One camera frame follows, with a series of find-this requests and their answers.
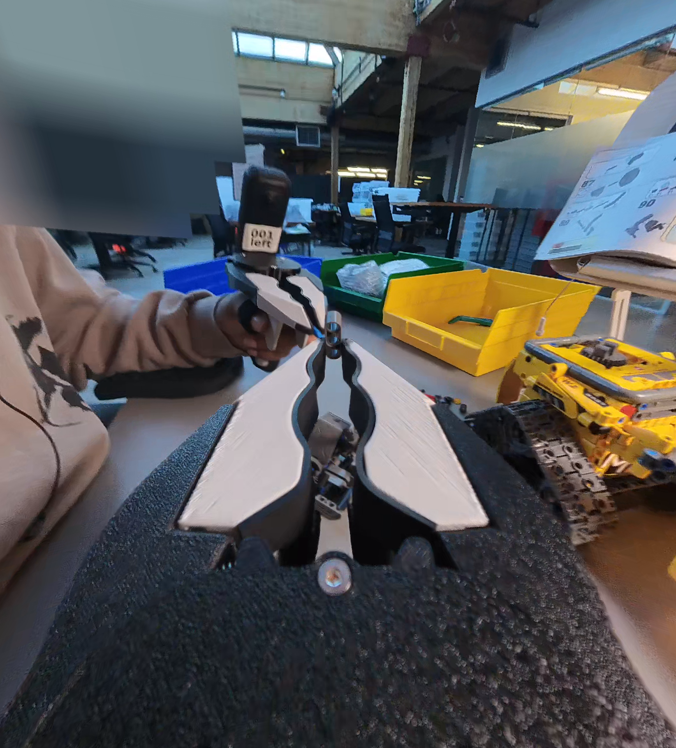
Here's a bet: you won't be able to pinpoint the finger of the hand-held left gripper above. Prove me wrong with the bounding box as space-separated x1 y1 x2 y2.
294 275 329 331
248 272 317 336

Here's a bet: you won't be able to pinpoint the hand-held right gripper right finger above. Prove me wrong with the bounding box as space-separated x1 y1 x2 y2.
342 340 489 553

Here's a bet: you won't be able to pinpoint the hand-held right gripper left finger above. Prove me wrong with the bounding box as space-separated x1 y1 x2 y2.
177 340 328 551

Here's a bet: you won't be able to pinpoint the grey block head assembly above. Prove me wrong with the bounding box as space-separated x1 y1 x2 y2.
313 311 359 521

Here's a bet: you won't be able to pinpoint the grey desk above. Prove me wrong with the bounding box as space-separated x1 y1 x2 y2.
0 295 676 748

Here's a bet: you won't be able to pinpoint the person's left hand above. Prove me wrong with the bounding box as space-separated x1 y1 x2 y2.
215 291 303 364

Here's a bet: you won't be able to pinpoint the green storage bin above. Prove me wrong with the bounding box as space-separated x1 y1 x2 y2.
320 251 465 322

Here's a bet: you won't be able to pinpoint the clear plastic bags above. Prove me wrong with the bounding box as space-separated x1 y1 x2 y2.
336 258 431 298

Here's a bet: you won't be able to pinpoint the blue storage bin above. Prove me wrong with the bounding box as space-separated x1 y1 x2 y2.
164 255 323 296

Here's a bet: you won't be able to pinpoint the black office chair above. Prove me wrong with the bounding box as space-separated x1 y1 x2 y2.
370 194 426 255

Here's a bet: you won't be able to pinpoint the small yellow storage bin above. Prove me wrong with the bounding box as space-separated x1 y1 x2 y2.
383 268 602 376

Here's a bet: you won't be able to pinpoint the wooden background table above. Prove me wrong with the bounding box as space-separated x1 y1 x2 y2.
393 201 494 258

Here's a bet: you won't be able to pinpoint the wooden pillar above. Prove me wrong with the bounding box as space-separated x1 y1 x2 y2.
393 55 424 188

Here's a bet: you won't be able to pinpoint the yellow toy robot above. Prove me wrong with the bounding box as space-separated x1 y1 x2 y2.
467 324 676 545

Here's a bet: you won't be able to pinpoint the stacked storage bins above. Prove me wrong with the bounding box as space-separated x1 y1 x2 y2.
461 207 549 273

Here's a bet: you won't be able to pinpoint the person in beige hoodie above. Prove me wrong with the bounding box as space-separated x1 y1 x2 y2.
0 221 111 644

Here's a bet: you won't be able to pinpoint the book stand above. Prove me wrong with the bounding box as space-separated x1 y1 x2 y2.
535 254 676 342

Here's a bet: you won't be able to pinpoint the instruction booklet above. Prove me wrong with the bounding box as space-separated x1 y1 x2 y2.
535 49 676 272

